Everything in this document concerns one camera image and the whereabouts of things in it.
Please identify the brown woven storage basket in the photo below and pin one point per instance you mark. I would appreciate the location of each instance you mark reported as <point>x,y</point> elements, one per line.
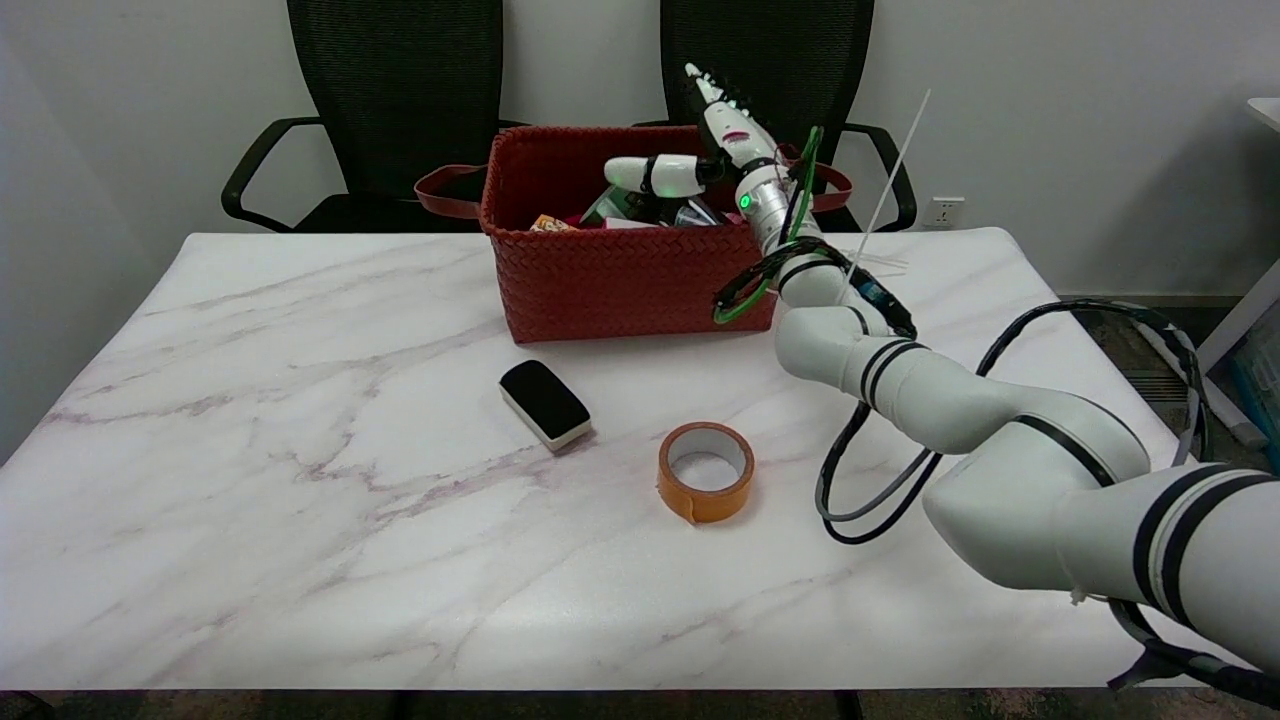
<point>630,270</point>

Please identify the black whiteboard eraser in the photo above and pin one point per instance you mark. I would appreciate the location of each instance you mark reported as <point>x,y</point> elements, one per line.
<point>544,403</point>

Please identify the white paper box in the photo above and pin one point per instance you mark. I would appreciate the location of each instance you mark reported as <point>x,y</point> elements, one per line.
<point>628,223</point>

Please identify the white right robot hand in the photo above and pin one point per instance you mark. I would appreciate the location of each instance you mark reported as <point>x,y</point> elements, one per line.
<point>715,150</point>

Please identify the white desk frame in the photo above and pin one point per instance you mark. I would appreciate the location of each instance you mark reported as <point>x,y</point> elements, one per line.
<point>1230,320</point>

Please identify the white wall socket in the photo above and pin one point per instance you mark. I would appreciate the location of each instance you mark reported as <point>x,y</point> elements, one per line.
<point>946,210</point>

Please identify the orange snack packet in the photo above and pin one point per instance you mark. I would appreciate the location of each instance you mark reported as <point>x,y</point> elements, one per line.
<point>553,223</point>

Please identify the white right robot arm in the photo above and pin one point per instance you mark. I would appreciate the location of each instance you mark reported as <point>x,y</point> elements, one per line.
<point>1000,430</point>

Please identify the black mesh office chair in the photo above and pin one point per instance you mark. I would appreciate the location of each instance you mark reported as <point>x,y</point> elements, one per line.
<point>390,110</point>
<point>800,70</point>

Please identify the orange tape roll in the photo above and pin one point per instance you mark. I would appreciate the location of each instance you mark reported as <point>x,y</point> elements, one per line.
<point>706,472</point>

